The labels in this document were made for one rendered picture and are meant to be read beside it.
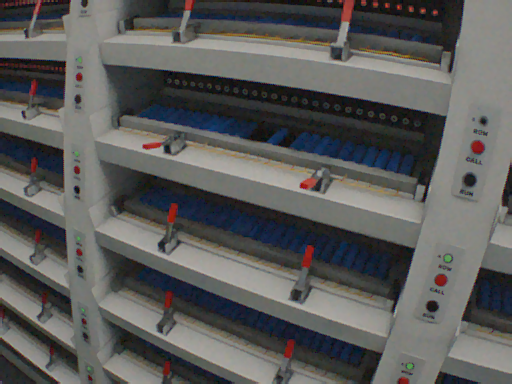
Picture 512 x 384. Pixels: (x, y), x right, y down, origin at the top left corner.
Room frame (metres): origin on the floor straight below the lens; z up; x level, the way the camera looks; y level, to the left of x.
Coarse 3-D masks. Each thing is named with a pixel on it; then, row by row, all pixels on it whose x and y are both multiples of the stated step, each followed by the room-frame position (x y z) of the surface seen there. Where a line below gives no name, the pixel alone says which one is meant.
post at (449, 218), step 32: (480, 0) 0.50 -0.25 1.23; (480, 32) 0.50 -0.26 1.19; (480, 64) 0.49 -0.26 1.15; (480, 96) 0.49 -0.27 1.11; (448, 128) 0.50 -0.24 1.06; (448, 160) 0.50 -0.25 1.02; (448, 192) 0.50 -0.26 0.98; (448, 224) 0.49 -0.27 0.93; (480, 224) 0.47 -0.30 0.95; (416, 256) 0.50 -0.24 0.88; (480, 256) 0.47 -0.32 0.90; (416, 288) 0.50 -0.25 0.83; (416, 320) 0.49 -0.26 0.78; (448, 320) 0.47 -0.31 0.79; (384, 352) 0.51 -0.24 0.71; (416, 352) 0.49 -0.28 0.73
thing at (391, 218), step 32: (128, 96) 0.84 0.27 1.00; (192, 96) 0.87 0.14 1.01; (224, 96) 0.84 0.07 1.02; (96, 128) 0.76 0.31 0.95; (384, 128) 0.70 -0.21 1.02; (128, 160) 0.73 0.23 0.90; (160, 160) 0.69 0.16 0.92; (192, 160) 0.67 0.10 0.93; (224, 160) 0.67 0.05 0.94; (416, 160) 0.67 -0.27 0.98; (224, 192) 0.65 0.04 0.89; (256, 192) 0.62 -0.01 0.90; (288, 192) 0.59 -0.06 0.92; (352, 192) 0.58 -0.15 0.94; (416, 192) 0.55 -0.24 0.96; (352, 224) 0.56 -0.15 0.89; (384, 224) 0.53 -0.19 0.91; (416, 224) 0.51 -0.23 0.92
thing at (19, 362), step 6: (0, 342) 1.07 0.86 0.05; (0, 348) 1.06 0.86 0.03; (6, 348) 1.05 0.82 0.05; (6, 354) 1.04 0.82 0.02; (12, 354) 1.02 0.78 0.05; (12, 360) 1.02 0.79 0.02; (18, 360) 1.01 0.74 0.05; (24, 360) 1.01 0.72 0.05; (18, 366) 1.01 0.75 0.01; (24, 366) 0.99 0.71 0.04; (30, 366) 0.99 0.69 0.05; (24, 372) 0.99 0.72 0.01; (30, 372) 0.98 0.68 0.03; (36, 372) 0.97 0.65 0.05; (36, 378) 0.96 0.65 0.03; (42, 378) 0.95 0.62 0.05; (48, 378) 0.96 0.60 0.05
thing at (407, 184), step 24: (120, 120) 0.79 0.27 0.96; (144, 120) 0.78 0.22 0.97; (216, 144) 0.70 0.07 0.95; (240, 144) 0.68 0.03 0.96; (264, 144) 0.67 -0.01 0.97; (288, 168) 0.63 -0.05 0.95; (312, 168) 0.63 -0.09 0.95; (336, 168) 0.61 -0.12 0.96; (360, 168) 0.60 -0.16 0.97; (384, 192) 0.56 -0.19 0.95; (408, 192) 0.57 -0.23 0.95
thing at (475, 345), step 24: (480, 288) 0.58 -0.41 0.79; (504, 288) 0.57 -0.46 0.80; (480, 312) 0.51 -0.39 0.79; (504, 312) 0.51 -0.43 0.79; (456, 336) 0.45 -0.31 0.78; (480, 336) 0.49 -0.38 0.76; (504, 336) 0.48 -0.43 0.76; (456, 360) 0.46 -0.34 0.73; (480, 360) 0.45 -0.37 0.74; (504, 360) 0.44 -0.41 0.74
